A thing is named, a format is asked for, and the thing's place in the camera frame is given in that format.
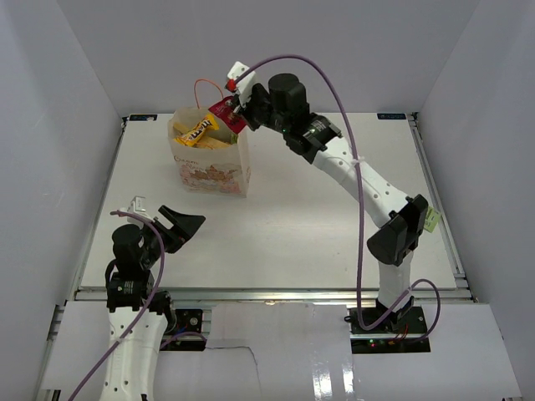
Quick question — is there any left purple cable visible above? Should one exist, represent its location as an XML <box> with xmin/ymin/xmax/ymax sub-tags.
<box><xmin>66</xmin><ymin>211</ymin><xmax>166</xmax><ymax>401</ymax></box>

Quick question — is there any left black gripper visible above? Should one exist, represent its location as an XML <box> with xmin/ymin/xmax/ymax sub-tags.
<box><xmin>139</xmin><ymin>205</ymin><xmax>205</xmax><ymax>268</ymax></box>

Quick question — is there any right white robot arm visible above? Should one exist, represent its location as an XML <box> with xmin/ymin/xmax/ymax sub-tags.
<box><xmin>227</xmin><ymin>73</ymin><xmax>429</xmax><ymax>333</ymax></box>

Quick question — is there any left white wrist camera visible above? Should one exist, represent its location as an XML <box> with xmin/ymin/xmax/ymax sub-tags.
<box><xmin>110</xmin><ymin>195</ymin><xmax>152</xmax><ymax>225</ymax></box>

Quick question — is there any golden chips bag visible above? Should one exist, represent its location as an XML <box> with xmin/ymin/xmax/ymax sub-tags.
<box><xmin>173</xmin><ymin>122</ymin><xmax>231</xmax><ymax>150</ymax></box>

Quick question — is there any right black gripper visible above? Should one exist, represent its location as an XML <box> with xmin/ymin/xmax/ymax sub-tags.
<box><xmin>234</xmin><ymin>84</ymin><xmax>292</xmax><ymax>134</ymax></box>

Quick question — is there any red candy packet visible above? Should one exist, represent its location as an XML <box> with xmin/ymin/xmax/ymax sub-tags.
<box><xmin>208</xmin><ymin>96</ymin><xmax>247</xmax><ymax>135</ymax></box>

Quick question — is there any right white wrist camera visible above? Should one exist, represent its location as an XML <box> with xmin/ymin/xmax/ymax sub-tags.
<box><xmin>225</xmin><ymin>61</ymin><xmax>257</xmax><ymax>105</ymax></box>

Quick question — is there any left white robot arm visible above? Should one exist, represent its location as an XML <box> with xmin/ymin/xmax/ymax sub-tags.
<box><xmin>99</xmin><ymin>206</ymin><xmax>206</xmax><ymax>400</ymax></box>

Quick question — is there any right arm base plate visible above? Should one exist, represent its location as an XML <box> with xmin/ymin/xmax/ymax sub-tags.
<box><xmin>344</xmin><ymin>307</ymin><xmax>431</xmax><ymax>355</ymax></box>

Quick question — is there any white paper gift bag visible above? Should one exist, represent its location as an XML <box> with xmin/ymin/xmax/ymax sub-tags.
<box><xmin>167</xmin><ymin>102</ymin><xmax>251</xmax><ymax>197</ymax></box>

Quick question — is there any aluminium front rail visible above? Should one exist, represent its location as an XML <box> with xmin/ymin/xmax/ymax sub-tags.
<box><xmin>75</xmin><ymin>286</ymin><xmax>472</xmax><ymax>302</ymax></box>

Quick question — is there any yellow M&M's candy pack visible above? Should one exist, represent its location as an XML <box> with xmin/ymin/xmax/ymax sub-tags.
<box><xmin>172</xmin><ymin>114</ymin><xmax>219</xmax><ymax>147</ymax></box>

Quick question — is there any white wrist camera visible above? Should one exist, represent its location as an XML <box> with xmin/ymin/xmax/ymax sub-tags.
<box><xmin>110</xmin><ymin>195</ymin><xmax>152</xmax><ymax>225</ymax></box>
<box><xmin>225</xmin><ymin>61</ymin><xmax>257</xmax><ymax>105</ymax></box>

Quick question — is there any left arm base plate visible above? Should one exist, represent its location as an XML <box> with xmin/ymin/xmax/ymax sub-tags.
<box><xmin>161</xmin><ymin>309</ymin><xmax>206</xmax><ymax>352</ymax></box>

